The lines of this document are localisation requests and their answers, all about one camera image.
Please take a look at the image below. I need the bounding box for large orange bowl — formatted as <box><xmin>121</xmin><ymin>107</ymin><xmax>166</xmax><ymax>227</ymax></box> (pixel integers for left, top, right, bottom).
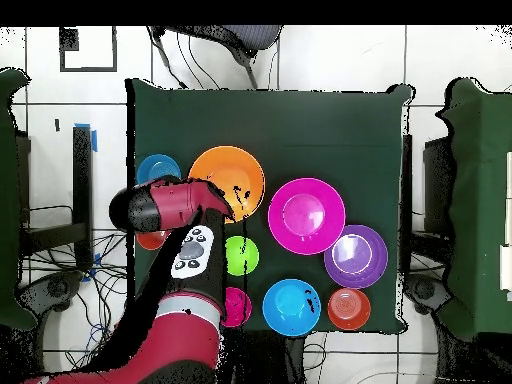
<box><xmin>187</xmin><ymin>145</ymin><xmax>266</xmax><ymax>224</ymax></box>

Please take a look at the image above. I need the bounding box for small green bowl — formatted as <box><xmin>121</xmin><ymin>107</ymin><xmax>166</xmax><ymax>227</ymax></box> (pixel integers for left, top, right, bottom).
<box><xmin>224</xmin><ymin>235</ymin><xmax>260</xmax><ymax>277</ymax></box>

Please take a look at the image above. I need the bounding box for large pink bowl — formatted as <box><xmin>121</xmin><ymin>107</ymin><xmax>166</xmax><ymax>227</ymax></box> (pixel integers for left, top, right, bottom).
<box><xmin>267</xmin><ymin>177</ymin><xmax>347</xmax><ymax>256</ymax></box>

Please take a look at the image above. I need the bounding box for dark green tablecloth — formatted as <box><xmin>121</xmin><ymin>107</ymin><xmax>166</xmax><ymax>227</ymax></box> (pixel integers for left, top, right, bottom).
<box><xmin>125</xmin><ymin>77</ymin><xmax>413</xmax><ymax>335</ymax></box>

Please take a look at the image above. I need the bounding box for small crimson bowl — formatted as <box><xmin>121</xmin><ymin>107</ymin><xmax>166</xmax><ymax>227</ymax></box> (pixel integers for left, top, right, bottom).
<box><xmin>220</xmin><ymin>286</ymin><xmax>253</xmax><ymax>329</ymax></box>

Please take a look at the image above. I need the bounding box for blue bowl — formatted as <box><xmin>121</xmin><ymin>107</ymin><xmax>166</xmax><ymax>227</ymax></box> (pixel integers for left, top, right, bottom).
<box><xmin>261</xmin><ymin>278</ymin><xmax>322</xmax><ymax>338</ymax></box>

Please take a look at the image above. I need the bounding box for blue cup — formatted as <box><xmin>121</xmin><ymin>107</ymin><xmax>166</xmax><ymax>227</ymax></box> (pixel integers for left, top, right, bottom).
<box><xmin>136</xmin><ymin>153</ymin><xmax>182</xmax><ymax>186</ymax></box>

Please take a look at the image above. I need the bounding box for orange cup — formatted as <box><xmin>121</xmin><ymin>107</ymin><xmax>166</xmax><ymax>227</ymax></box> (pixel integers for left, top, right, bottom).
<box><xmin>327</xmin><ymin>287</ymin><xmax>372</xmax><ymax>332</ymax></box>
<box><xmin>135</xmin><ymin>230</ymin><xmax>171</xmax><ymax>252</ymax></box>

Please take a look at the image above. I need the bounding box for purple bowl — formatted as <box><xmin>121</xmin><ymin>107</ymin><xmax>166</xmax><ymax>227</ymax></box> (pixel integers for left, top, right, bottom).
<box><xmin>323</xmin><ymin>224</ymin><xmax>389</xmax><ymax>290</ymax></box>

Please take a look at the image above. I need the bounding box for grey office chair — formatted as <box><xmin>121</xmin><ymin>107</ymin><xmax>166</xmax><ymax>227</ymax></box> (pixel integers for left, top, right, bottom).
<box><xmin>149</xmin><ymin>25</ymin><xmax>285</xmax><ymax>89</ymax></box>

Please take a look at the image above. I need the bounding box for black chair base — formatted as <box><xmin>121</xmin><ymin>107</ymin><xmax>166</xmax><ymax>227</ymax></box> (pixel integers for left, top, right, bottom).
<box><xmin>403</xmin><ymin>273</ymin><xmax>453</xmax><ymax>317</ymax></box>
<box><xmin>17</xmin><ymin>270</ymin><xmax>85</xmax><ymax>313</ymax></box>

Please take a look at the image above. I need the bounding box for green cloth on side table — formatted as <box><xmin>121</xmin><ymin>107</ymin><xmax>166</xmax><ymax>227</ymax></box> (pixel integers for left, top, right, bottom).
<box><xmin>0</xmin><ymin>67</ymin><xmax>39</xmax><ymax>331</ymax></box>
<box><xmin>435</xmin><ymin>77</ymin><xmax>512</xmax><ymax>341</ymax></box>

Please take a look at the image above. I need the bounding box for black metal frame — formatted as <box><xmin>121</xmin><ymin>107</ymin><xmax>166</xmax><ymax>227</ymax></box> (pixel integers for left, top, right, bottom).
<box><xmin>17</xmin><ymin>125</ymin><xmax>95</xmax><ymax>273</ymax></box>
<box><xmin>399</xmin><ymin>133</ymin><xmax>455</xmax><ymax>265</ymax></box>

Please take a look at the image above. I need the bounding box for tangle of cables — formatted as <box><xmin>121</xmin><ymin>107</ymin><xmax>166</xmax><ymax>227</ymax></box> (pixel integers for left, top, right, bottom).
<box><xmin>19</xmin><ymin>233</ymin><xmax>135</xmax><ymax>373</ymax></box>

